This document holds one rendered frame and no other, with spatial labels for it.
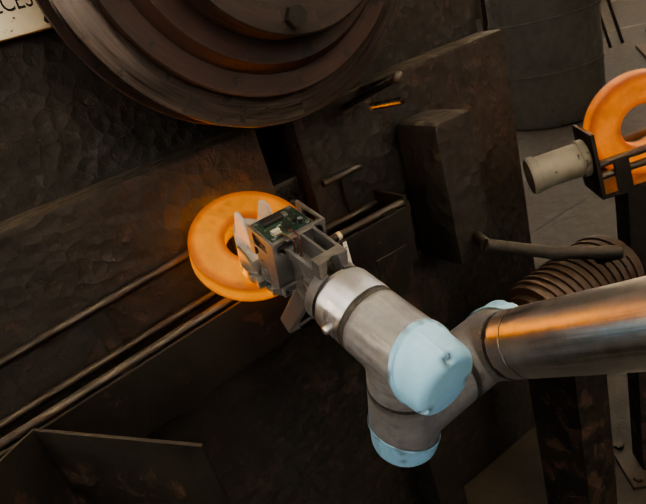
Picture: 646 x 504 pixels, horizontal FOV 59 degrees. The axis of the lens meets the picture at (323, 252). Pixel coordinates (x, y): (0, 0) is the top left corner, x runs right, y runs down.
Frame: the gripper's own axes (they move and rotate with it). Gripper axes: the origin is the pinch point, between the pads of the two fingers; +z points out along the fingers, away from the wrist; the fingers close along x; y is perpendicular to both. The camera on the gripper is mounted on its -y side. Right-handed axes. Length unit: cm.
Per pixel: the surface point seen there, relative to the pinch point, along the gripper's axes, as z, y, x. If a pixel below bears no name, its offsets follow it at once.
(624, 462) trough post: -37, -68, -54
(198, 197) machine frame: 7.5, 2.5, 2.1
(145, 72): 3.5, 21.9, 5.4
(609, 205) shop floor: 27, -90, -163
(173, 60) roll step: 1.9, 22.7, 2.7
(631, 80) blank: -18, 6, -57
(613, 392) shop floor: -25, -73, -72
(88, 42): 4.9, 26.0, 9.7
